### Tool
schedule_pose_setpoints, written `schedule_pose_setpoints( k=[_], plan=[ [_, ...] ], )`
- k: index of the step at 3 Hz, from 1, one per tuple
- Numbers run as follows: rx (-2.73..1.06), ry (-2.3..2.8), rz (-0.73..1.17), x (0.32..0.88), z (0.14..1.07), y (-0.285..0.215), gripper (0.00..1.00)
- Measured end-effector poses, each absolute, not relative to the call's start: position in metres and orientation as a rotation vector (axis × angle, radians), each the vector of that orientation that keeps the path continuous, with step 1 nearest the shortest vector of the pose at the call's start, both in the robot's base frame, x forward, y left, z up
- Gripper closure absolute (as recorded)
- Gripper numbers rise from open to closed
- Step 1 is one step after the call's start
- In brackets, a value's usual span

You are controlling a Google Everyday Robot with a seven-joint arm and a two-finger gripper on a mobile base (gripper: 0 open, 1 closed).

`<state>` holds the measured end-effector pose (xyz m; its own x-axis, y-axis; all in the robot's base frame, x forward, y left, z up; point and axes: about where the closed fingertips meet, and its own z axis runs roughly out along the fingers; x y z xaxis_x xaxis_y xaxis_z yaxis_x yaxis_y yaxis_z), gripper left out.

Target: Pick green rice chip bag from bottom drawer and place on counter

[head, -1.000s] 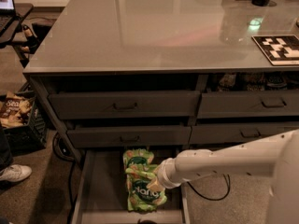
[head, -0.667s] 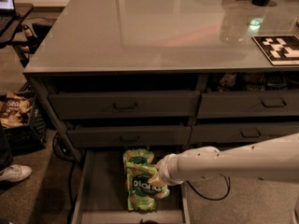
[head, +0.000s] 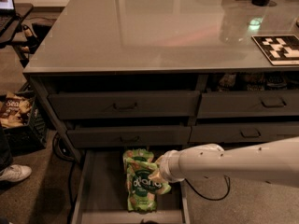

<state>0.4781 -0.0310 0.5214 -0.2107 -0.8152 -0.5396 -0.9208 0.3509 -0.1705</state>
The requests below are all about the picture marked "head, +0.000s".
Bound green rice chip bag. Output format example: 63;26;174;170
127;191;157;212
122;148;154;166
125;158;171;196

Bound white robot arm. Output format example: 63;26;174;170
149;137;299;187

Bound middle left drawer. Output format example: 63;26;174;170
67;125;191;148

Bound middle right drawer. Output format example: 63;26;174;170
190;122;299;143

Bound open bottom left drawer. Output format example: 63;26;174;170
71;148;191;224

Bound top right drawer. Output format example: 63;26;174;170
198;90;299;119

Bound top left drawer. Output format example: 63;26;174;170
48;91;199;119

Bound grey drawer cabinet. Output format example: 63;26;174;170
24;0;299;160

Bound snack packs in top drawer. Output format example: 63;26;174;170
210;72;299;91

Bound brown snack bag in crate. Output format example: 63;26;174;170
0;92;34;128

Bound black plastic crate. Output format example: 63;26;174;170
2;91;48;151

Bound white sneaker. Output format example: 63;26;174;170
0;164;32;183

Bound dark trouser leg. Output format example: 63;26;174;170
0;125;13;172

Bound black white marker board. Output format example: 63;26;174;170
251;35;299;66

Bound dark bottle by desk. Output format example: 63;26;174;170
21;24;39;54

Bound laptop computer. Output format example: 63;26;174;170
0;0;16;35

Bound black cable left floor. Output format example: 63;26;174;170
51;132;78;224

